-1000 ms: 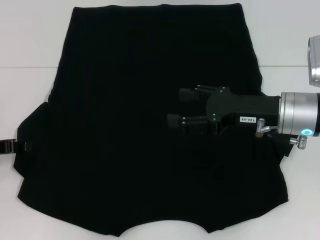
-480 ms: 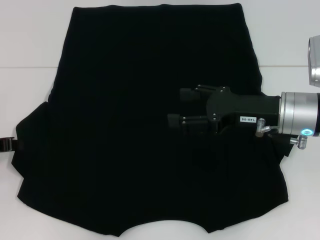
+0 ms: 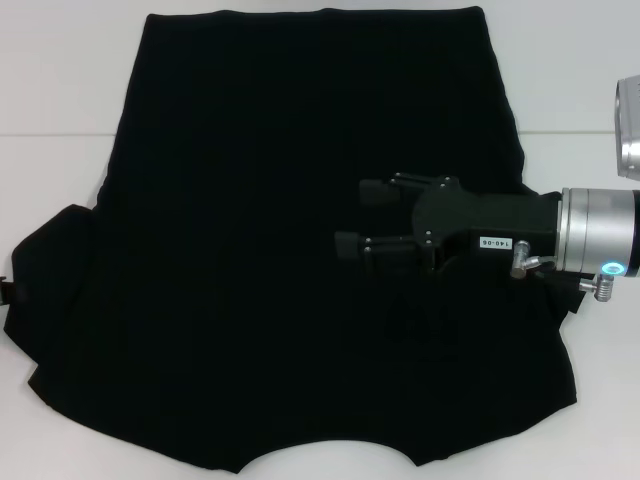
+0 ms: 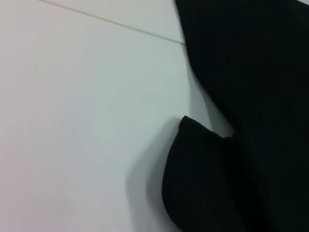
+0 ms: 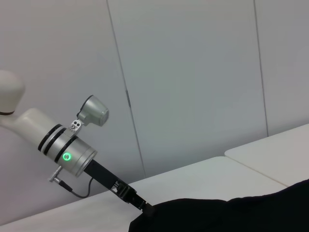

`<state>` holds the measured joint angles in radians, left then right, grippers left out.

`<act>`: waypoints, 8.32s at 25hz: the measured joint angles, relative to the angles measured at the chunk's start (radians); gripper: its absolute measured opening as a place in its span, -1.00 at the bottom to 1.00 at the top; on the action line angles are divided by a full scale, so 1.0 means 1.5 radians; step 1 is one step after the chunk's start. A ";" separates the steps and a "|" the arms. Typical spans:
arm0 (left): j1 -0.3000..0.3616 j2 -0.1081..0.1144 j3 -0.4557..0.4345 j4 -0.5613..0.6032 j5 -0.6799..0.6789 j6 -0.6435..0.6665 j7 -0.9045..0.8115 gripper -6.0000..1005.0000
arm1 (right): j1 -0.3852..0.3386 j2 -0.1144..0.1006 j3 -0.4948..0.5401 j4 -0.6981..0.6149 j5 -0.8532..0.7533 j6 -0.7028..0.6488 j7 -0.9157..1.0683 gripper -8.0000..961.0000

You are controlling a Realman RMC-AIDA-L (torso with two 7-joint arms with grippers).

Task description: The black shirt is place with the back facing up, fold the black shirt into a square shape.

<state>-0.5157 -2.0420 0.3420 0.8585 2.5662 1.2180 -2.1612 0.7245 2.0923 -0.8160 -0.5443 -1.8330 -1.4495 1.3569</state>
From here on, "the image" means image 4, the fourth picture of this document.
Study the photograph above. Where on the black shirt with FREE print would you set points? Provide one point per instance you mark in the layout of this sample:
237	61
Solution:
253	96

